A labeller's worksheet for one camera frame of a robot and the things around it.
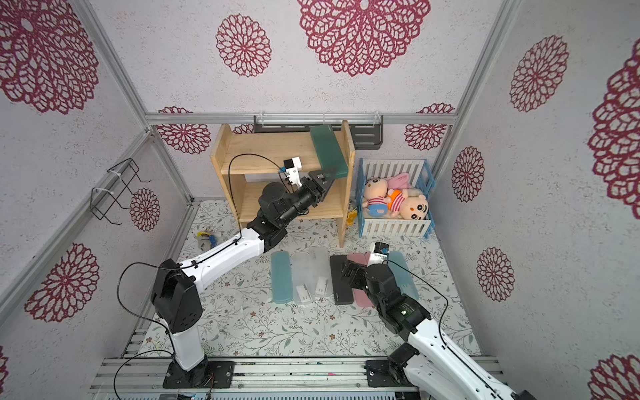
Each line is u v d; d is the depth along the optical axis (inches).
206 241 39.4
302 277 37.3
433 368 23.0
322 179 26.8
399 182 43.8
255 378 29.0
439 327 19.7
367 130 39.3
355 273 26.1
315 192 24.6
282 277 37.3
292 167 26.4
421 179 44.7
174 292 18.3
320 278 36.7
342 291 34.9
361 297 34.7
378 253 25.9
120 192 31.2
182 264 19.3
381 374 28.6
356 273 26.1
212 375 28.7
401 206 40.3
